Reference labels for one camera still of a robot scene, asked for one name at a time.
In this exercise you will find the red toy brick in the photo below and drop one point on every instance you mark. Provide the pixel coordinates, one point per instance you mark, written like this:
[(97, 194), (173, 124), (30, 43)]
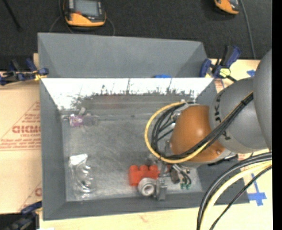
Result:
[(140, 175)]

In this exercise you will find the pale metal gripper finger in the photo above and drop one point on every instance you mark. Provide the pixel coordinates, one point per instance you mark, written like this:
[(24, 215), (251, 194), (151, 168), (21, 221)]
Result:
[(161, 190)]

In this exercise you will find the clear plastic bag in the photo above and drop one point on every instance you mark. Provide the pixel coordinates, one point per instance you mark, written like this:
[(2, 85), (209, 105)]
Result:
[(79, 176)]

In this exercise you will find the grey metal bin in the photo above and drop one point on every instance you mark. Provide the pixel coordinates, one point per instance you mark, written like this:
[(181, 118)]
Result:
[(112, 140)]

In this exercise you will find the purple packet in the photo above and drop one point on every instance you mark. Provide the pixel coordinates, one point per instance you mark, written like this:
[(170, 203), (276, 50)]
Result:
[(74, 120)]

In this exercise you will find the brown cardboard board, red print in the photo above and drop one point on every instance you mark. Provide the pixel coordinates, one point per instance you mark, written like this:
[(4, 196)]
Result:
[(16, 157)]

